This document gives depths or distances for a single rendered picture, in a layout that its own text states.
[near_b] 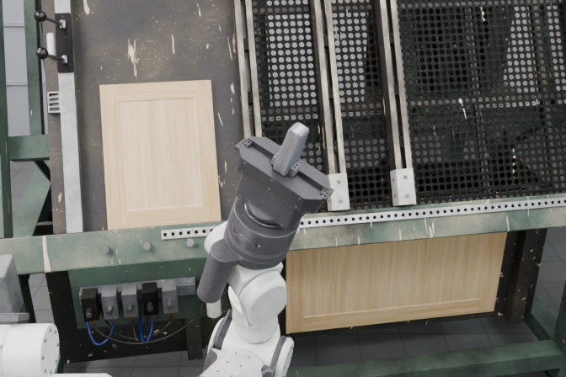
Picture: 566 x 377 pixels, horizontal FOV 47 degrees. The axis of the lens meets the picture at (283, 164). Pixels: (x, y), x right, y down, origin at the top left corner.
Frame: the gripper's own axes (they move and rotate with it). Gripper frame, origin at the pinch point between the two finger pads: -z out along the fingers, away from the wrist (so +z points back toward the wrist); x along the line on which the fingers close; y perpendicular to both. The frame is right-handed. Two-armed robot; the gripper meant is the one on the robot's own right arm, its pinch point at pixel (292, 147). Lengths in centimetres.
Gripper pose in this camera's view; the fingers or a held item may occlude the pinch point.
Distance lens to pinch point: 75.0
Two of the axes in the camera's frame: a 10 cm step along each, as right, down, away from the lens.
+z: -2.7, 7.0, 6.6
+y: 5.1, -4.8, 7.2
